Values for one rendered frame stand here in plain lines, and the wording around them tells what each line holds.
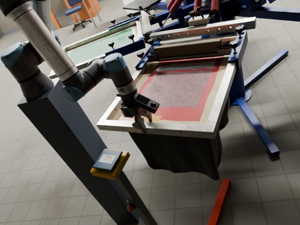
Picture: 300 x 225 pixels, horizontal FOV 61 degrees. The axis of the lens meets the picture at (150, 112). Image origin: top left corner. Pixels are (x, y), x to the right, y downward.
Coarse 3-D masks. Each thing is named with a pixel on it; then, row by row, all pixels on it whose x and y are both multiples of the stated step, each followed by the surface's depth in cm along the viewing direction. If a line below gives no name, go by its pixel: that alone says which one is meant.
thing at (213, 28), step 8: (208, 24) 157; (216, 24) 153; (224, 24) 150; (232, 24) 147; (240, 24) 145; (248, 24) 143; (160, 32) 174; (168, 32) 169; (176, 32) 165; (184, 32) 162; (192, 32) 160; (200, 32) 158; (208, 32) 157; (216, 32) 154; (224, 32) 152
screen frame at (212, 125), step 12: (228, 36) 148; (144, 72) 155; (228, 72) 120; (228, 84) 113; (216, 96) 110; (108, 108) 131; (216, 108) 104; (108, 120) 123; (216, 120) 99; (132, 132) 116; (156, 132) 109; (168, 132) 105; (180, 132) 102; (192, 132) 99; (204, 132) 96; (216, 132) 98
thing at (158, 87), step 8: (160, 64) 157; (168, 64) 153; (152, 72) 152; (160, 72) 149; (168, 72) 146; (176, 72) 143; (152, 80) 145; (160, 80) 142; (168, 80) 139; (176, 80) 137; (144, 88) 142; (152, 88) 139; (160, 88) 136; (168, 88) 133; (152, 96) 133; (160, 96) 130; (168, 96) 128; (160, 104) 125
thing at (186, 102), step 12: (192, 60) 147; (204, 60) 143; (216, 60) 139; (192, 72) 137; (204, 72) 133; (216, 72) 130; (180, 84) 132; (192, 84) 129; (204, 84) 125; (180, 96) 124; (192, 96) 121; (204, 96) 118; (168, 108) 120; (180, 108) 117; (192, 108) 114; (180, 120) 111; (192, 120) 109
